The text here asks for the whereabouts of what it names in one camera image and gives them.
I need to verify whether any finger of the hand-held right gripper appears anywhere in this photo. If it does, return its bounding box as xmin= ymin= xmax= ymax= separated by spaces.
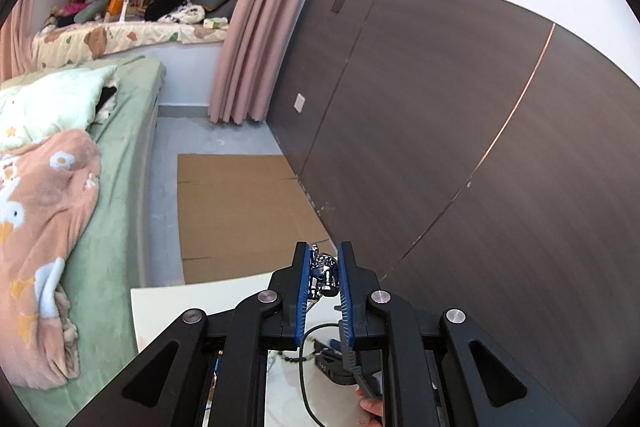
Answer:
xmin=340 ymin=349 xmax=382 ymax=402

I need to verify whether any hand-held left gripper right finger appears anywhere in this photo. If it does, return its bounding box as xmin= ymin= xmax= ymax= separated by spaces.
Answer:
xmin=336 ymin=241 xmax=601 ymax=427

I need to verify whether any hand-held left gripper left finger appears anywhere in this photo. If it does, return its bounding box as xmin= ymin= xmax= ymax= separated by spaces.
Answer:
xmin=65 ymin=241 xmax=311 ymax=427

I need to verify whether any silver keychain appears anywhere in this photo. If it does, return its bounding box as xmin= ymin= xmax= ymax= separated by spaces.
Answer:
xmin=306 ymin=244 xmax=342 ymax=309

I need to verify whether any person's right hand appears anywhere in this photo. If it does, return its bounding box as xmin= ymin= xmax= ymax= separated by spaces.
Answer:
xmin=357 ymin=397 xmax=386 ymax=427

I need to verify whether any flat cardboard sheet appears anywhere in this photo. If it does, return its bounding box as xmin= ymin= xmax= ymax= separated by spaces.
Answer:
xmin=177 ymin=153 xmax=334 ymax=286

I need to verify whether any white low table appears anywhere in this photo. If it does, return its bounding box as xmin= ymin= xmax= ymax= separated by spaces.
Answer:
xmin=131 ymin=272 xmax=388 ymax=427

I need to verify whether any bed with green sheet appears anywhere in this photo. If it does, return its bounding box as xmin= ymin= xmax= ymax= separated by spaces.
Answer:
xmin=0 ymin=57 xmax=167 ymax=427

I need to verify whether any pink duck print blanket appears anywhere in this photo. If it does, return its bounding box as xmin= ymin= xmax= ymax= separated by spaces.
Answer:
xmin=0 ymin=129 xmax=103 ymax=391

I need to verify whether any pink curtain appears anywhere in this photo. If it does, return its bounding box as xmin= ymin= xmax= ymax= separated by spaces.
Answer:
xmin=207 ymin=0 xmax=347 ymax=126
xmin=0 ymin=0 xmax=39 ymax=82

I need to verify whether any white spotted plush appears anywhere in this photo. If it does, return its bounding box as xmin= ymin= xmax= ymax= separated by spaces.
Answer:
xmin=159 ymin=0 xmax=206 ymax=26

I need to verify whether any light green quilt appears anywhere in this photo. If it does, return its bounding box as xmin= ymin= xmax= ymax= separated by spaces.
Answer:
xmin=0 ymin=66 xmax=121 ymax=154

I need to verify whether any pile of plush toys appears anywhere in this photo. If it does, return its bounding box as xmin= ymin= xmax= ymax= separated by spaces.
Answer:
xmin=49 ymin=0 xmax=109 ymax=28

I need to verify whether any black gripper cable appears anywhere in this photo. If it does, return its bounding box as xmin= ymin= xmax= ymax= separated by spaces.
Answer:
xmin=298 ymin=321 xmax=342 ymax=427

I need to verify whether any black bead bracelet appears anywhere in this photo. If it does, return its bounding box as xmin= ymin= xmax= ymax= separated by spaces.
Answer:
xmin=269 ymin=338 xmax=322 ymax=364

